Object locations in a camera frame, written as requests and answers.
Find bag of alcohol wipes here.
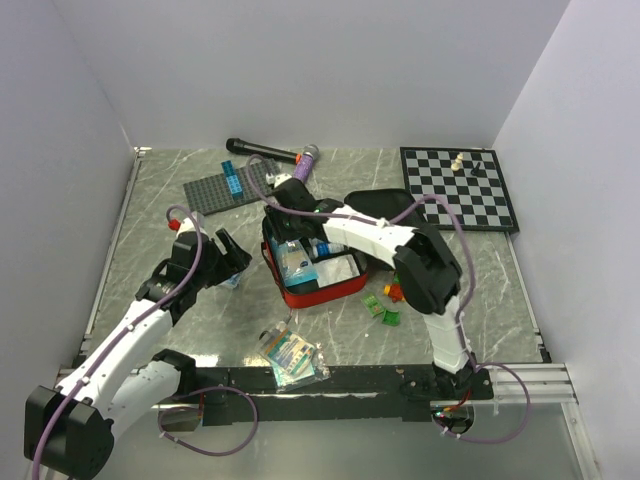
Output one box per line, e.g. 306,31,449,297
220,273,242,289

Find blue cotton swab pouch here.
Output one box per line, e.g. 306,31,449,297
275,240,318,287

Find blue white bandage roll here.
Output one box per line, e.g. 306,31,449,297
309,242,346,259

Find red medicine kit case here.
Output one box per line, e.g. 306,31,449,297
261,188,414,309

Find plaster box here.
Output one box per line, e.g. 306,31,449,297
258,329,316,376

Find green wind oil packet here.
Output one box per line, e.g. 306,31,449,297
361,294,385,317

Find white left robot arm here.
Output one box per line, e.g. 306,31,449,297
24,227,252,479

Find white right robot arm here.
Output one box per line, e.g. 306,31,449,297
265,178,477,399

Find purple glitter toy microphone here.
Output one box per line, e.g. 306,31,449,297
293,144,320,183

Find blue toy bricks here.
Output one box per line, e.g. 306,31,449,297
221,160,244,199

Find grey brick baseplate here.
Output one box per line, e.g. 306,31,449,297
183,159,281,215

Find black microphone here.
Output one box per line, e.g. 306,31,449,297
225,138,299,164

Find toy brick car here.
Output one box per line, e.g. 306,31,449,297
383,275,405,303

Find green curved toy brick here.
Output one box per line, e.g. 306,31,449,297
382,310,400,326

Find white chess piece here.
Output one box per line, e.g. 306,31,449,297
450,152,464,172

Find black white chessboard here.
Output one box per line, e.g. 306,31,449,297
400,147,519,234

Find black chess piece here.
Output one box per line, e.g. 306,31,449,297
471,162,486,177

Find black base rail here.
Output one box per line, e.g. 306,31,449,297
137,363,496,426

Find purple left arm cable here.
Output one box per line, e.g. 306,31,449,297
29,204,261,480

